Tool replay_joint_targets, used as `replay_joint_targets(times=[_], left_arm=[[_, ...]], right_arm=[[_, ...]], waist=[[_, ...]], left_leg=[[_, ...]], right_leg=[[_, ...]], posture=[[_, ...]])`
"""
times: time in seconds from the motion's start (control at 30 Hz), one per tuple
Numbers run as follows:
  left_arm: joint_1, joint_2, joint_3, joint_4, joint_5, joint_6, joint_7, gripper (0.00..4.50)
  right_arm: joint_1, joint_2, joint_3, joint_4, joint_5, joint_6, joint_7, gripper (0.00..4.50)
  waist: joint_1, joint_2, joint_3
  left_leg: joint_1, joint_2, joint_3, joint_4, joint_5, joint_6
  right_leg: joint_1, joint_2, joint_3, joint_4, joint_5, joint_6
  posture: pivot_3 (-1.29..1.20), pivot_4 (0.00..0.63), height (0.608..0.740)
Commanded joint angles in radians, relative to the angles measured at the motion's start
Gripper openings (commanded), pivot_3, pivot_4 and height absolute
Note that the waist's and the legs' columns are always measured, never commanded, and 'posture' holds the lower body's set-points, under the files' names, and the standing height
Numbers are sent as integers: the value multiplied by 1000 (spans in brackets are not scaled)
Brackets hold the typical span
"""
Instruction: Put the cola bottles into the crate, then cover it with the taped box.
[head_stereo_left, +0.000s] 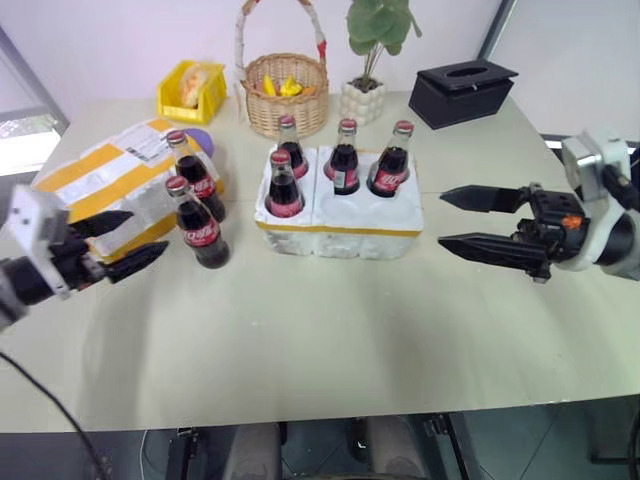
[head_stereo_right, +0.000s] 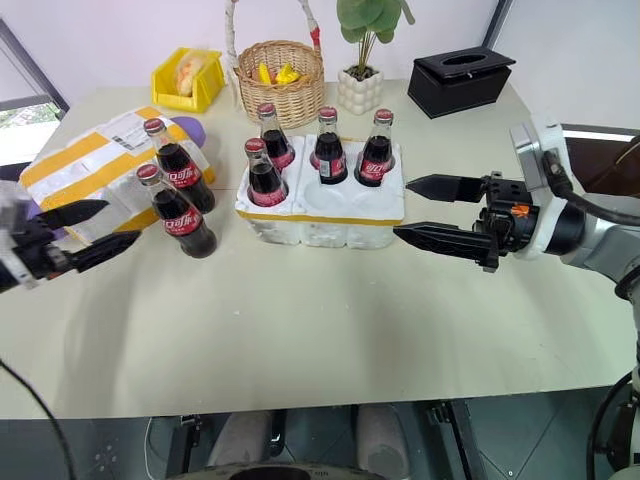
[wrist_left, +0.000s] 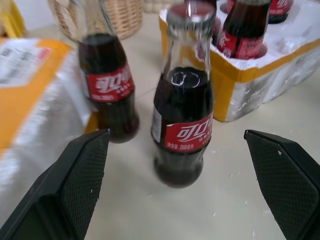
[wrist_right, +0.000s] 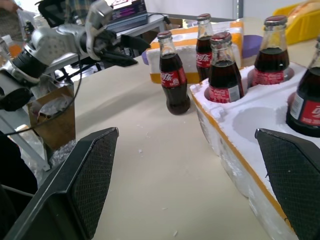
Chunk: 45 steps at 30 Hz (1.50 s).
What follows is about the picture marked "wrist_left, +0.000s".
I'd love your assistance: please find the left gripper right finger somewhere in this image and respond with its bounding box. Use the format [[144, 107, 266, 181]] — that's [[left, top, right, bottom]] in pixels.
[[243, 129, 320, 240]]

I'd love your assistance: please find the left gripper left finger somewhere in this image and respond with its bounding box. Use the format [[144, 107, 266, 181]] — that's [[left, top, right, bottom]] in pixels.
[[0, 128, 111, 240]]

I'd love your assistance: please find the taped white foam box lid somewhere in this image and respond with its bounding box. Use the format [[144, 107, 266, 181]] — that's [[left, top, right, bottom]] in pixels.
[[0, 37, 99, 216]]

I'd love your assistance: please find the glass cola bottle red label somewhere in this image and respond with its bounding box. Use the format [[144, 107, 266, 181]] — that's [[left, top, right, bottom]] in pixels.
[[150, 1, 217, 189], [216, 0, 272, 60], [67, 0, 141, 144], [268, 0, 293, 25]]

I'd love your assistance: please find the white foam crate yellow tape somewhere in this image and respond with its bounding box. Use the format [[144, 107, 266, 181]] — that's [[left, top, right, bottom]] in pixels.
[[159, 0, 320, 123]]

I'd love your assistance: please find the yellow plastic bin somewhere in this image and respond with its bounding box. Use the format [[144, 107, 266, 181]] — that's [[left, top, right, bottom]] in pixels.
[[0, 0, 26, 39]]

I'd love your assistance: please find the wicker basket with handle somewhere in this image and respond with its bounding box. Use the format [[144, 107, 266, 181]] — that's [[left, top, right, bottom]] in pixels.
[[48, 0, 145, 42]]

